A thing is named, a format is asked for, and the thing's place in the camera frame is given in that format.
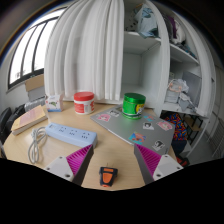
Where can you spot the orange and black charger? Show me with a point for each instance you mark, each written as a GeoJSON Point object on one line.
{"type": "Point", "coordinates": [107, 176]}

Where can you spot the tan paperback book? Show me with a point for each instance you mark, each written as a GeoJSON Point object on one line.
{"type": "Point", "coordinates": [29, 119]}

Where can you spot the brown cardboard box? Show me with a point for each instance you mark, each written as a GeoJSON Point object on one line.
{"type": "Point", "coordinates": [35, 82]}

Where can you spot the grey laptop with stickers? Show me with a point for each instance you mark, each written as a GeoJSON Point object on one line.
{"type": "Point", "coordinates": [126, 128]}

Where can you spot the light blue power strip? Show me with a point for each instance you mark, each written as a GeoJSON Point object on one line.
{"type": "Point", "coordinates": [71, 133]}

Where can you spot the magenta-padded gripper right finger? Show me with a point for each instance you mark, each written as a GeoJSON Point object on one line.
{"type": "Point", "coordinates": [166, 166]}

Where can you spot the green round tin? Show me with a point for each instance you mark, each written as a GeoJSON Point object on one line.
{"type": "Point", "coordinates": [132, 106]}

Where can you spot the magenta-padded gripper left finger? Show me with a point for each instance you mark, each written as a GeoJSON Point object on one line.
{"type": "Point", "coordinates": [60, 166]}

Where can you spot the black bag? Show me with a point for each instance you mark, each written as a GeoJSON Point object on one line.
{"type": "Point", "coordinates": [16, 115]}
{"type": "Point", "coordinates": [4, 123]}

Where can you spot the black-framed window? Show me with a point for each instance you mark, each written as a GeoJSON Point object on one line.
{"type": "Point", "coordinates": [30, 53]}

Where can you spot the small white printed box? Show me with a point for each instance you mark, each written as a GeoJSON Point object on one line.
{"type": "Point", "coordinates": [55, 103]}

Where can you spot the grey flat box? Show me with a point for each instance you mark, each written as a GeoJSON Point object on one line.
{"type": "Point", "coordinates": [36, 94]}

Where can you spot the white radiator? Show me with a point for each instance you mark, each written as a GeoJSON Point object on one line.
{"type": "Point", "coordinates": [33, 104]}

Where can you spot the white jar with red lid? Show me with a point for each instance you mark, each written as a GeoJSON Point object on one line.
{"type": "Point", "coordinates": [84, 105]}

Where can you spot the white curtain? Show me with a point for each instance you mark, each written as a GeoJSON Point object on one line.
{"type": "Point", "coordinates": [86, 50]}

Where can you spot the white shelf unit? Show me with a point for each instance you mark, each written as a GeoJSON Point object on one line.
{"type": "Point", "coordinates": [143, 66]}

